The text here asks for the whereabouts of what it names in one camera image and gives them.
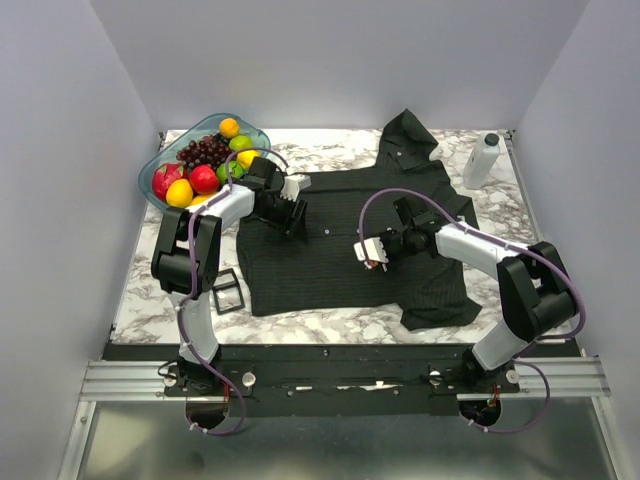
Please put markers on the small orange fruit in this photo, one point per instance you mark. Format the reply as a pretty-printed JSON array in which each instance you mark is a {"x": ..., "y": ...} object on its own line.
[{"x": 229, "y": 128}]

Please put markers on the black pinstriped shirt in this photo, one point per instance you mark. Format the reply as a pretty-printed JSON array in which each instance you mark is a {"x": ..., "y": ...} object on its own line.
[{"x": 285, "y": 274}]

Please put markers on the dark red grape bunch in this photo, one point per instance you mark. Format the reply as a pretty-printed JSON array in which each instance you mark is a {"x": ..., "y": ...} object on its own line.
[{"x": 211, "y": 150}]

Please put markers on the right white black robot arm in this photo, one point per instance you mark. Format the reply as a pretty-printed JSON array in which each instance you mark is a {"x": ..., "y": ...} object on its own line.
[{"x": 533, "y": 284}]

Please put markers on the pink dragon fruit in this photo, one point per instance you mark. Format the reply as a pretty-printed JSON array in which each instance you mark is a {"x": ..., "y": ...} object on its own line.
[{"x": 164, "y": 176}]

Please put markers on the white bottle black cap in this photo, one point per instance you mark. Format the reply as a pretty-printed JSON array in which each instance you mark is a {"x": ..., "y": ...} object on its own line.
[{"x": 481, "y": 160}]

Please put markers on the red apple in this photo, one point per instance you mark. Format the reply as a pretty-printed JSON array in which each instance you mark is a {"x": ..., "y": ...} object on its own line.
[{"x": 204, "y": 180}]

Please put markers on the aluminium rail frame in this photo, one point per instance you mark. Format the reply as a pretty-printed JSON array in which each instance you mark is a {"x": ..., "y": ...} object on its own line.
[{"x": 138, "y": 381}]

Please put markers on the green lime fruit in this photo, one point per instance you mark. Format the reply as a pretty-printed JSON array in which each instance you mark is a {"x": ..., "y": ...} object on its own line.
[{"x": 241, "y": 142}]

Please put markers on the yellow lemon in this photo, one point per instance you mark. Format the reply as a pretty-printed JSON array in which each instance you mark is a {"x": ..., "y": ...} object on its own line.
[{"x": 246, "y": 157}]

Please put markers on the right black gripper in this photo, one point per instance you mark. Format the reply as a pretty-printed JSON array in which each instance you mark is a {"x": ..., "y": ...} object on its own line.
[{"x": 384, "y": 237}]

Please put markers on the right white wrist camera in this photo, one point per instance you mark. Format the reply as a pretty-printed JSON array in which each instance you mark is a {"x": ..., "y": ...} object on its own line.
[{"x": 371, "y": 253}]

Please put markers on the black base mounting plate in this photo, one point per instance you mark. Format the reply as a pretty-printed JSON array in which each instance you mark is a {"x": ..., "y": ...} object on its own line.
[{"x": 259, "y": 381}]

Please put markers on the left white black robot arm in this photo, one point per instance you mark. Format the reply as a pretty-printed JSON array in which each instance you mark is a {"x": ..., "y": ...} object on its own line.
[{"x": 187, "y": 253}]

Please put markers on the green apple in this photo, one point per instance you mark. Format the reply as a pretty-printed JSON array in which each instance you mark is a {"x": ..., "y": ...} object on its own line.
[{"x": 233, "y": 169}]

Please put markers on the yellow mango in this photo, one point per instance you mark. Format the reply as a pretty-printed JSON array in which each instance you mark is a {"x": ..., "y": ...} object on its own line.
[{"x": 201, "y": 200}]

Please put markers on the teal transparent fruit bowl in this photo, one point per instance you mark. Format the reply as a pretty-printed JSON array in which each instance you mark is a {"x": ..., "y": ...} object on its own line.
[{"x": 174, "y": 141}]

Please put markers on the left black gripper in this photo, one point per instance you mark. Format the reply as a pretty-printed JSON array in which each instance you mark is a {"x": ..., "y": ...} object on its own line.
[{"x": 292, "y": 226}]

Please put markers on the orange yellow round fruit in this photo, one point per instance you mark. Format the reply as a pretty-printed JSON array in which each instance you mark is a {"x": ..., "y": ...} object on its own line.
[{"x": 179, "y": 194}]

